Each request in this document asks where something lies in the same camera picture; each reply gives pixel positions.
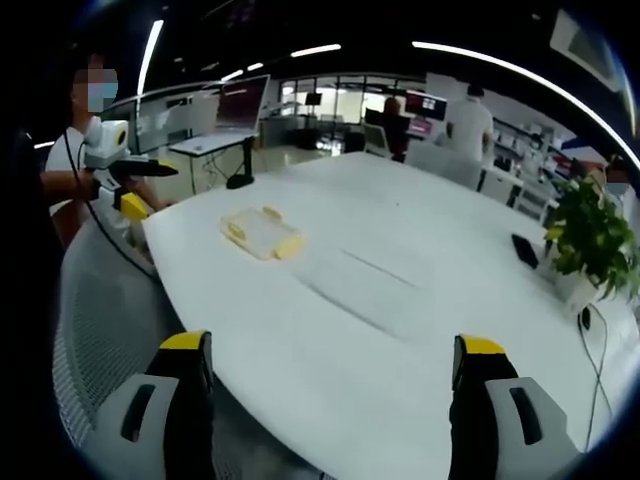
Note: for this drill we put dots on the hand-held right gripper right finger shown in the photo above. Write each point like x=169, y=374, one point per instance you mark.
x=505, y=430

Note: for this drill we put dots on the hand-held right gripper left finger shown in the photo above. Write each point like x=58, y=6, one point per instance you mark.
x=150, y=425

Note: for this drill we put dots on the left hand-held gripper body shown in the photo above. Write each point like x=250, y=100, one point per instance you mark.
x=102, y=145

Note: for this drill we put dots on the glass partition panel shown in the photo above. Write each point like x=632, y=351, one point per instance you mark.
x=160, y=125

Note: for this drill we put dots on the white side table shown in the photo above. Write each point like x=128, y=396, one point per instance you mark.
x=210, y=142

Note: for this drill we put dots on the black stand with base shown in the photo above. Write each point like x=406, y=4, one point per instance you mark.
x=240, y=181

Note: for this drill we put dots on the ceiling light strip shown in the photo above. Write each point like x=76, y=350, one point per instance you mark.
x=231, y=75
x=150, y=55
x=315, y=50
x=525, y=72
x=255, y=66

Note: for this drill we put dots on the grey mesh office chair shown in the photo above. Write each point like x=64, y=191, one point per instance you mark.
x=110, y=310

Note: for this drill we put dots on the large monitor screen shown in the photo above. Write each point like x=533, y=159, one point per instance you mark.
x=240, y=105

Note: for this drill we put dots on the clear plastic container yellow clips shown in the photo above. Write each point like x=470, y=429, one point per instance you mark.
x=257, y=232

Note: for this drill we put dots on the white plant pot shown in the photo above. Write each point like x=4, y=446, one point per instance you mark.
x=582, y=292

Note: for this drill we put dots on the black phone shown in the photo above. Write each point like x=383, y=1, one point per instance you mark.
x=525, y=251

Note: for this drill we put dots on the green potted plant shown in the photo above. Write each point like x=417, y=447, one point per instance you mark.
x=590, y=235

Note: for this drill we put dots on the white office chair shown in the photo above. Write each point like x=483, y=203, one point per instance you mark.
x=376, y=140

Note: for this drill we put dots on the white low cabinet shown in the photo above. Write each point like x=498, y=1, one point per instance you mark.
x=515, y=192

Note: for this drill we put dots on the grey padded chair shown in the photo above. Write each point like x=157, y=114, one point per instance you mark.
x=445, y=165

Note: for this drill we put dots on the storage shelf with boxes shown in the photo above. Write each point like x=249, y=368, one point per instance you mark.
x=530, y=145

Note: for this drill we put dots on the pink lit monitor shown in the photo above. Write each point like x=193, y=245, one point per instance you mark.
x=425, y=106

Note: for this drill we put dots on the ceiling air vent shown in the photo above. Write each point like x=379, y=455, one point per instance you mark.
x=585, y=45

